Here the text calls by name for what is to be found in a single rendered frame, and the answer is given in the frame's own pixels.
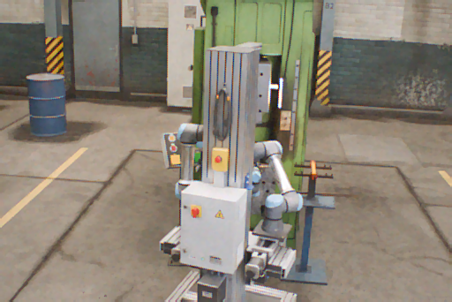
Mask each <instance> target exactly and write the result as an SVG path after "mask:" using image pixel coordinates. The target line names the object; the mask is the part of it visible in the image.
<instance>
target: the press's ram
mask: <svg viewBox="0 0 452 302"><path fill-rule="evenodd" d="M270 74H271V64H270V63H269V61H268V59H267V58H262V57H260V60H259V71H258V95H257V108H256V112H259V110H260V111H261V112H267V113H268V107H269V96H270V88H277V84H270Z"/></svg>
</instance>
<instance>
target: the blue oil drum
mask: <svg viewBox="0 0 452 302"><path fill-rule="evenodd" d="M26 78H27V92H28V102H29V112H30V113H29V116H30V118H29V121H30V133H31V134H33V135H37V136H55V135H62V134H64V133H66V132H67V131H68V130H67V124H66V113H67V112H66V111H65V102H66V99H65V96H66V94H65V86H64V75H63V74H59V73H58V74H50V73H44V74H35V75H28V76H27V77H26Z"/></svg>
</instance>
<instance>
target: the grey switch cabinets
mask: <svg viewBox="0 0 452 302"><path fill-rule="evenodd" d="M200 15H205V13H204V11H203V10H202V9H201V4H200V0H169V5H168V78H167V81H168V98H167V102H168V110H178V111H190V112H192V70H191V64H192V55H193V33H194V28H195V27H196V26H200Z"/></svg>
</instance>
